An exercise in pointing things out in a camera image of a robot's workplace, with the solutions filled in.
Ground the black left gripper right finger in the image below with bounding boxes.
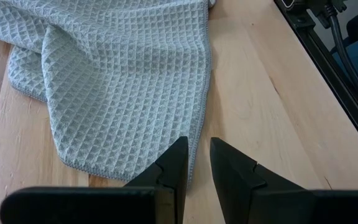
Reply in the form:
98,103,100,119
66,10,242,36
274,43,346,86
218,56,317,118
210,138,358,224

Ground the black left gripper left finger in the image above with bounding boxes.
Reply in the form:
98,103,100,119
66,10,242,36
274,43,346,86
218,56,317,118
0,136,189,224

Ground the grey waffle microfiber towel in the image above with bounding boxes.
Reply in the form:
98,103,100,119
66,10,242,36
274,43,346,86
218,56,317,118
0,0,217,187

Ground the black camera cable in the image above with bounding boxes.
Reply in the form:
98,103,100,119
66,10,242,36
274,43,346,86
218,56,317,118
321,2,358,116

